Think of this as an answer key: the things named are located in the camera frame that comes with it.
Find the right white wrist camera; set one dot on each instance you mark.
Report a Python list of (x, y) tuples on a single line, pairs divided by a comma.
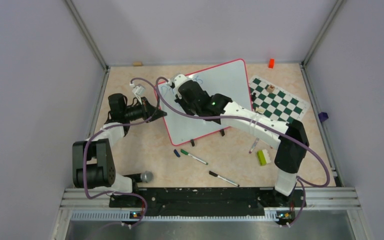
[(176, 81)]

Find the green capped marker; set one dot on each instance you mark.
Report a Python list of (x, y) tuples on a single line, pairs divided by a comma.
[(194, 157)]

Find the black capped marker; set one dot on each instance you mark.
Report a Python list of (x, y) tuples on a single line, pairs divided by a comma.
[(224, 179)]

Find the wooden cube chess piece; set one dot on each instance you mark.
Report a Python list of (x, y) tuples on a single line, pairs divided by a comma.
[(271, 88)]

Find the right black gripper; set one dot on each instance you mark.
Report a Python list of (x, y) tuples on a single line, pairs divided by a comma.
[(181, 100)]

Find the pink purple marker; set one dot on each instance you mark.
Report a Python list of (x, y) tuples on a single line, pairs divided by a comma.
[(253, 145)]

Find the orange toy block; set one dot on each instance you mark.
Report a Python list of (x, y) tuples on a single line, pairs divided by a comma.
[(271, 63)]

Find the purple toy block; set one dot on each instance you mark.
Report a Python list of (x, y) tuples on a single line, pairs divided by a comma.
[(323, 116)]

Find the cream chess piece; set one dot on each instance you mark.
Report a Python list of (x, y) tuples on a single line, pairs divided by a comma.
[(260, 110)]

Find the green white chessboard mat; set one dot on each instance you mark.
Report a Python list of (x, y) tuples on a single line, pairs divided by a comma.
[(280, 105)]

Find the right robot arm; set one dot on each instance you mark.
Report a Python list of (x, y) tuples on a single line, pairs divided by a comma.
[(289, 139)]

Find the small cork piece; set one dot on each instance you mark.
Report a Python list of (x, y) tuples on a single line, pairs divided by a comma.
[(137, 64)]

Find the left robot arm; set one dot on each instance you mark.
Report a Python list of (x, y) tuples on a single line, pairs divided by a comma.
[(93, 164)]

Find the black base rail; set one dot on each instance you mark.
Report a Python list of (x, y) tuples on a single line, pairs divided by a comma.
[(208, 201)]

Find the white board with pink frame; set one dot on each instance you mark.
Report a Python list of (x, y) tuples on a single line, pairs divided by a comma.
[(229, 79)]

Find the green white toy brick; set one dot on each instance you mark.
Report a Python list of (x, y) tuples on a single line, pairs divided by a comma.
[(263, 157)]

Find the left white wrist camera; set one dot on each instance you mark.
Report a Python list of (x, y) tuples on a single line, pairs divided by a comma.
[(138, 90)]

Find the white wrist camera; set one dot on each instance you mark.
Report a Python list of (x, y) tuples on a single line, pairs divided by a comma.
[(138, 90), (176, 81)]

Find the blue marker cap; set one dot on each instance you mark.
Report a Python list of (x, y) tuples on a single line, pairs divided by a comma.
[(176, 153)]

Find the black chess pawn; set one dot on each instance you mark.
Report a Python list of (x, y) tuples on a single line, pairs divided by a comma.
[(253, 97)]

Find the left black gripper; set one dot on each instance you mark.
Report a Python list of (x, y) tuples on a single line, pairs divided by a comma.
[(149, 111)]

